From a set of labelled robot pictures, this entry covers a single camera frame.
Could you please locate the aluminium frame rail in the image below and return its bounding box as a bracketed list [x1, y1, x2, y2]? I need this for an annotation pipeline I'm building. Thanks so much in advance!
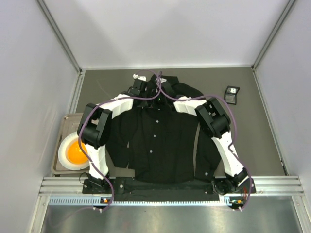
[39, 176, 304, 196]

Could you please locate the small black open box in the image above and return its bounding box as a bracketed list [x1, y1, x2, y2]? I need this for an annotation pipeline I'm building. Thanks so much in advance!
[224, 86, 240, 105]

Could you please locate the white bowl orange inside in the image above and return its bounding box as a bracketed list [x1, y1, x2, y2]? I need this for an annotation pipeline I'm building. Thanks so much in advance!
[58, 132, 89, 171]

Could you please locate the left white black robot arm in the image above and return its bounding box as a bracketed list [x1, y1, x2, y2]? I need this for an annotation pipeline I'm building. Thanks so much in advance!
[77, 76, 147, 181]

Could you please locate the black button-up shirt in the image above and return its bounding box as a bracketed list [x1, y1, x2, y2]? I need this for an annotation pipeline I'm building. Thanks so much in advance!
[105, 74, 225, 184]

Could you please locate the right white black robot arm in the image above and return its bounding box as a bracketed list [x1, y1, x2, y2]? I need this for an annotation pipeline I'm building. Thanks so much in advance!
[155, 78, 253, 195]

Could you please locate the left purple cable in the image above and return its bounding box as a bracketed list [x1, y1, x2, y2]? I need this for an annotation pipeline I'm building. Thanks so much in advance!
[76, 69, 163, 212]

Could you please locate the grey slotted cable duct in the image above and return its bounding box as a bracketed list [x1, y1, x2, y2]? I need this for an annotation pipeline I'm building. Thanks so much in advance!
[49, 196, 233, 207]

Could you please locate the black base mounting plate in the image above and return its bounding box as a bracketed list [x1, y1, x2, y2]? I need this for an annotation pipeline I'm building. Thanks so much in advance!
[82, 177, 257, 201]

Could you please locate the grey metal tray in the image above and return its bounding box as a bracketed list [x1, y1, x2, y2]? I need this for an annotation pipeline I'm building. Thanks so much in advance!
[51, 113, 89, 176]

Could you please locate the purple cable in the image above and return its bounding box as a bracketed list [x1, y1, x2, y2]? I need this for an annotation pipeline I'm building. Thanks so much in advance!
[155, 70, 255, 212]
[76, 69, 163, 212]

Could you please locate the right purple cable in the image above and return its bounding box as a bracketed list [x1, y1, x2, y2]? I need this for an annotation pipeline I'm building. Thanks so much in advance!
[155, 70, 255, 212]

